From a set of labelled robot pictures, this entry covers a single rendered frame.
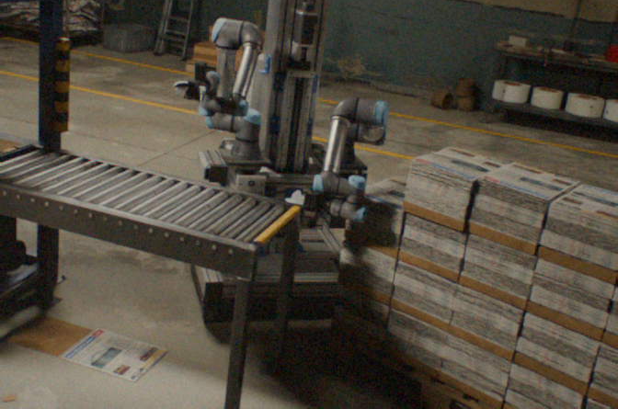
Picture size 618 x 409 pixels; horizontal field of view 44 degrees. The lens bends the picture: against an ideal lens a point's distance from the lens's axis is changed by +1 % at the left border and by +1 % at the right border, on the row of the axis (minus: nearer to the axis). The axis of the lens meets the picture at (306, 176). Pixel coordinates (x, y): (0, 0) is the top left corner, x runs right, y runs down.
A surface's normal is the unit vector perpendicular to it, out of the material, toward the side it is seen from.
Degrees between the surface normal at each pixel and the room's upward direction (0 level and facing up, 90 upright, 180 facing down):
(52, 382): 0
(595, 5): 90
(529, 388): 90
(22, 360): 0
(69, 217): 90
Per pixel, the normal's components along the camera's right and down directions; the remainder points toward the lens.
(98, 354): 0.12, -0.94
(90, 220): -0.33, 0.26
